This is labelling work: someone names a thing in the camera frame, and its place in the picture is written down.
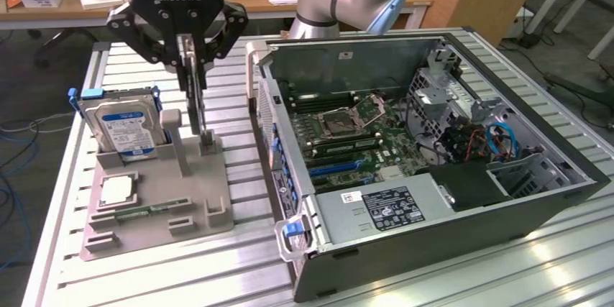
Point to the metal disk bay cage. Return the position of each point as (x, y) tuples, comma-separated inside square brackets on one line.
[(432, 105)]

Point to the green motherboard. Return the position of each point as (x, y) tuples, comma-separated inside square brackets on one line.
[(389, 141)]

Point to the grey parts rack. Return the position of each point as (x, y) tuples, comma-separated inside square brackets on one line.
[(158, 177)]

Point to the black floor stand leg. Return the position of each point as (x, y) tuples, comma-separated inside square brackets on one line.
[(576, 86)]

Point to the grey power supply unit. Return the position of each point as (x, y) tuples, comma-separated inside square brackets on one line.
[(345, 220)]

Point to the hard disk with blue caddy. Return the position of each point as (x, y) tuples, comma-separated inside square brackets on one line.
[(125, 131)]

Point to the green RAM stick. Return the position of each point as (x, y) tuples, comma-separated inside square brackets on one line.
[(154, 209)]

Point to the Nvidia graphics card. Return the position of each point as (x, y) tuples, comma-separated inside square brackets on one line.
[(197, 113)]

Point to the blue case latch tab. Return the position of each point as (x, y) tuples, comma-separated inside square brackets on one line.
[(293, 230)]

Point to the black open PC case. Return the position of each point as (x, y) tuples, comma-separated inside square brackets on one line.
[(432, 249)]

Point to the silver chipset heatsink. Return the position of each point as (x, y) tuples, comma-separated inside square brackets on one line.
[(393, 174)]

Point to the black labelled RAM stick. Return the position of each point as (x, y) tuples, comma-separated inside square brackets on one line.
[(345, 146)]

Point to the white floor device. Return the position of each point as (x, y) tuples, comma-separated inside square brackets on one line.
[(521, 23)]

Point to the silver CPU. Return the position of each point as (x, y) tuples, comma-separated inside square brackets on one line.
[(118, 190)]

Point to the blue expansion slot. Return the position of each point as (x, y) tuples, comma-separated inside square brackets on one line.
[(336, 165), (338, 173)]

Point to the CPU socket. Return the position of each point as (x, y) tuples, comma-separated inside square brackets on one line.
[(338, 123)]

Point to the black office chair base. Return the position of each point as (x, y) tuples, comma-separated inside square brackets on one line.
[(58, 39)]

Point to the metal socket cover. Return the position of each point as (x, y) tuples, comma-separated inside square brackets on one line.
[(372, 107)]

